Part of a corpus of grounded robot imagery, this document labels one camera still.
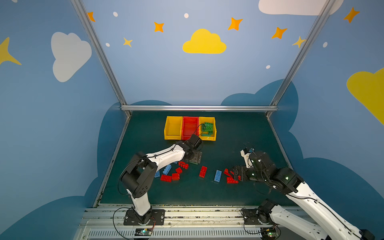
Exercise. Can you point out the red lego brick long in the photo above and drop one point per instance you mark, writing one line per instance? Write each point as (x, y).
(183, 165)

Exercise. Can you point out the left yellow storage bin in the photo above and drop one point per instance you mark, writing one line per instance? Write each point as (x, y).
(173, 128)

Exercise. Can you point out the left controller board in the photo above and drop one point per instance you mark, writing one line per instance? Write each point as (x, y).
(143, 232)

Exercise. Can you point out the red lego brick upright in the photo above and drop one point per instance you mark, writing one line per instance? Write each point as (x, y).
(203, 172)

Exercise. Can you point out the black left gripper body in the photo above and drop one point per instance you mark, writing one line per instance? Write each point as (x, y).
(194, 156)

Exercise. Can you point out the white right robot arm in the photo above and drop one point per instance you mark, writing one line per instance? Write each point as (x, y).
(326, 225)

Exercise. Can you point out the aluminium frame rail back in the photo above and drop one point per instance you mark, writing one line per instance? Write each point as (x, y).
(200, 108)

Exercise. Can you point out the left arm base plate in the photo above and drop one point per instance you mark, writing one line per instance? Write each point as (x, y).
(152, 217)

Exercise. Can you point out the light blue lego brick side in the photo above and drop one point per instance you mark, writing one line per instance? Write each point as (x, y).
(167, 169)

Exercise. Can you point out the red lego brick cluster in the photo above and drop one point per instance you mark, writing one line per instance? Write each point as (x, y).
(226, 172)
(231, 181)

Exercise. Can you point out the controller board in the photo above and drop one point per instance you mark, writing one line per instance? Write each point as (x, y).
(269, 233)
(143, 232)

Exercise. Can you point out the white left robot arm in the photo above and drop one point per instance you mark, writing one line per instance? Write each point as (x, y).
(139, 174)

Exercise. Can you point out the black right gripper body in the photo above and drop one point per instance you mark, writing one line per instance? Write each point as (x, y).
(238, 173)

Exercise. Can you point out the red lego brick cluster top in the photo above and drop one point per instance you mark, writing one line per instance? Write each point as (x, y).
(226, 172)

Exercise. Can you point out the green lego brick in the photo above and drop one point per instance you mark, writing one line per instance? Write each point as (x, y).
(208, 127)
(206, 134)

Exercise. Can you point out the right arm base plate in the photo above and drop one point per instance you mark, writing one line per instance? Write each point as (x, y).
(255, 217)

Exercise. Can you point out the red lego brick left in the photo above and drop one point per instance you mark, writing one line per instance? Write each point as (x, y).
(166, 178)

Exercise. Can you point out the red square lego brick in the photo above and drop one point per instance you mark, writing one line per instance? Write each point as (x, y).
(178, 170)

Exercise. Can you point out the right controller board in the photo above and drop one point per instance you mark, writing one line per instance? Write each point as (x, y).
(269, 233)

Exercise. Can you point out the light blue lego brick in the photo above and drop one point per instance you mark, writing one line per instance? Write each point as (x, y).
(218, 176)

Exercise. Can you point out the aluminium front rail base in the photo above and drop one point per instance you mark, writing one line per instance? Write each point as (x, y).
(180, 222)

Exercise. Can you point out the right yellow storage bin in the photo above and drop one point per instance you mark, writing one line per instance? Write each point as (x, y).
(202, 120)

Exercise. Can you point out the aluminium frame post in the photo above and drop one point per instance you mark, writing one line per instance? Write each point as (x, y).
(311, 37)
(88, 26)

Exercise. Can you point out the red storage bin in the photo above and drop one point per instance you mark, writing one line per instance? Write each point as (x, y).
(190, 126)

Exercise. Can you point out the aluminium frame post left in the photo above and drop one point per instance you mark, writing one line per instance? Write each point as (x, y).
(88, 26)

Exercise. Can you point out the red lego brick cluster bottom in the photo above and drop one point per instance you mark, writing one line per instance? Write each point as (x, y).
(231, 181)

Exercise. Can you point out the yellow storage bin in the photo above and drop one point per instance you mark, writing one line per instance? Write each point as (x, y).
(202, 120)
(173, 128)

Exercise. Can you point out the aluminium frame post right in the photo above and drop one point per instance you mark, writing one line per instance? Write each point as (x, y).
(311, 37)

